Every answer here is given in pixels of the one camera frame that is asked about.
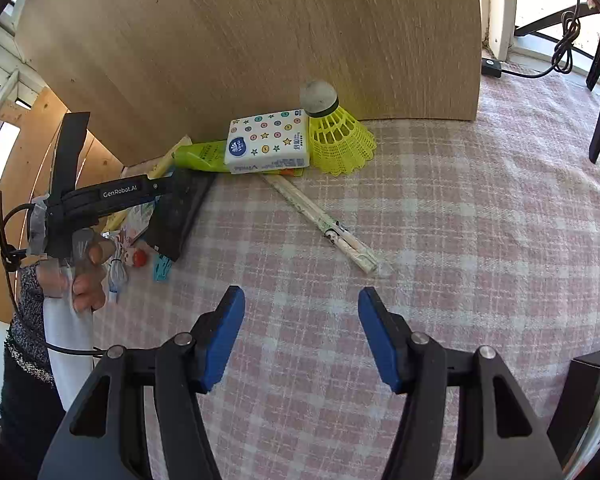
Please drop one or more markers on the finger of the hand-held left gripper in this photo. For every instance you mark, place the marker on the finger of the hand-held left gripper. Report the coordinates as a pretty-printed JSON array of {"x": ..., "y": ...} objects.
[{"x": 162, "y": 187}]

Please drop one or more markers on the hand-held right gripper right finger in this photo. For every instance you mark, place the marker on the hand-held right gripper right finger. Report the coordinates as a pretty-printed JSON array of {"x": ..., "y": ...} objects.
[{"x": 380, "y": 345}]

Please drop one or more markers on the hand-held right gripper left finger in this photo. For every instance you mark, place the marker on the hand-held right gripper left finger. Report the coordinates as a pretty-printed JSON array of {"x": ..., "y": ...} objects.
[{"x": 225, "y": 340}]

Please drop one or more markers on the black storage box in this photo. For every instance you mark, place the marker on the black storage box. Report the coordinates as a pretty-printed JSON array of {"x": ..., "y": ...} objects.
[{"x": 580, "y": 385}]

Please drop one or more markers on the person's left hand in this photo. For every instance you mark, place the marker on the person's left hand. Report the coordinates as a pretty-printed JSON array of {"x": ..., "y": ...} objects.
[{"x": 92, "y": 290}]

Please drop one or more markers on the long yellow tea packet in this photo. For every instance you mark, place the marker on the long yellow tea packet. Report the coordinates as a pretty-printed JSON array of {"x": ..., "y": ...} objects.
[{"x": 162, "y": 165}]

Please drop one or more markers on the green tube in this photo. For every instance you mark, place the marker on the green tube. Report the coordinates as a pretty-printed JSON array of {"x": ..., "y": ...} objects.
[{"x": 200, "y": 156}]

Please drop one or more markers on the pine wood panel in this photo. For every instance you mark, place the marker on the pine wood panel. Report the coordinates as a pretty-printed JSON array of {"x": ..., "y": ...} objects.
[{"x": 25, "y": 170}]

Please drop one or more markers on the white dotted tissue pack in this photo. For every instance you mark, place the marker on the white dotted tissue pack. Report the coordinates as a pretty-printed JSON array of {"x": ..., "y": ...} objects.
[{"x": 267, "y": 140}]

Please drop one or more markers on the patterned pencil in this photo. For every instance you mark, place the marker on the patterned pencil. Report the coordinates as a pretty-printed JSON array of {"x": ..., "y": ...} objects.
[{"x": 325, "y": 225}]

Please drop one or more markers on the person's white garment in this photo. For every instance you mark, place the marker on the person's white garment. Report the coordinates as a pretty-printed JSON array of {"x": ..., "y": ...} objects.
[{"x": 70, "y": 360}]

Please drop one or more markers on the light wooden board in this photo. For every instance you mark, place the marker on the light wooden board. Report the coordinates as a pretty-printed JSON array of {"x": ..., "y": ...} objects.
[{"x": 230, "y": 35}]

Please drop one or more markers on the yellow shuttlecock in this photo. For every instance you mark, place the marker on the yellow shuttlecock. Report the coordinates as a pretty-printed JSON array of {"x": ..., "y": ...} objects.
[{"x": 340, "y": 145}]

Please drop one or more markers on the person's dark clothing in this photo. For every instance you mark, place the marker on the person's dark clothing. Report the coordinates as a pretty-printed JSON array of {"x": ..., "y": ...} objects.
[{"x": 30, "y": 420}]

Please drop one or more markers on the white window frame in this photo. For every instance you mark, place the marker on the white window frame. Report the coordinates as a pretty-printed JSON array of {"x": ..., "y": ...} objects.
[{"x": 500, "y": 10}]

